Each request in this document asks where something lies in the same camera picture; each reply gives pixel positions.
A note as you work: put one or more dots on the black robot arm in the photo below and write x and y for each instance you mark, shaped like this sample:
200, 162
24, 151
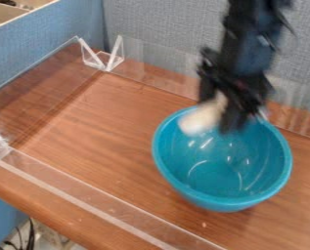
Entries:
252, 30

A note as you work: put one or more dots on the clear acrylic barrier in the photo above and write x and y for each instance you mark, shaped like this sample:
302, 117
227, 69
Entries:
168, 69
35, 96
104, 205

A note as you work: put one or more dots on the clear acrylic corner bracket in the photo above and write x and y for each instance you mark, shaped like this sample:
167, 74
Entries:
102, 60

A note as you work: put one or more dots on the clear acrylic left barrier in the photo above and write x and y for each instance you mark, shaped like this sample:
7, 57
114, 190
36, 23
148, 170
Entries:
35, 96

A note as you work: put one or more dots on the clear acrylic back barrier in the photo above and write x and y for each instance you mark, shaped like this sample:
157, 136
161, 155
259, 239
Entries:
168, 69

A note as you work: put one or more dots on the blue plastic bowl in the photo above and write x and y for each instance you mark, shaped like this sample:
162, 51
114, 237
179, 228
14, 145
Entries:
223, 172

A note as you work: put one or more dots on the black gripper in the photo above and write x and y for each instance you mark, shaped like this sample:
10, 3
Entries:
244, 92

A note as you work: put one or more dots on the clear acrylic front barrier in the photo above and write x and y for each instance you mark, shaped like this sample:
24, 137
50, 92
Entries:
104, 205

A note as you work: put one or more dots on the wooden shelf box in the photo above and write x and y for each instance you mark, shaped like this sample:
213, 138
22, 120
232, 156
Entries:
12, 9

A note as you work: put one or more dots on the white brown toy mushroom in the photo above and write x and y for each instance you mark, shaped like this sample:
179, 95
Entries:
205, 116

